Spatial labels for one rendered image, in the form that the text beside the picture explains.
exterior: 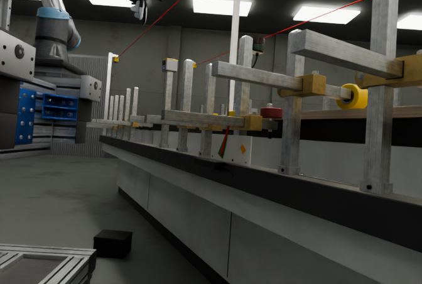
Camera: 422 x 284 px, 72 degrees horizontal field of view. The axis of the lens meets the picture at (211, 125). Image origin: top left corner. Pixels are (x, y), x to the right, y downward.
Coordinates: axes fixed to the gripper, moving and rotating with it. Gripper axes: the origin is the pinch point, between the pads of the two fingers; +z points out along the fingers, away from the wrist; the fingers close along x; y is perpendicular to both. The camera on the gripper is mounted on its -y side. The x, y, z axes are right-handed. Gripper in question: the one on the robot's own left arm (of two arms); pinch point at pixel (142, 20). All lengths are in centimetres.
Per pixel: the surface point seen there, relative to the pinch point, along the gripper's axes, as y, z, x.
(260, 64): -172, -146, -637
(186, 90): -22.2, 30.8, -8.7
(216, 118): -36, 47, 45
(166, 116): -22, 48, 53
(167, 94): -9.8, 30.5, -31.5
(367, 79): -66, 38, 77
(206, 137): -34, 54, 13
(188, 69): -22.4, 19.9, -8.8
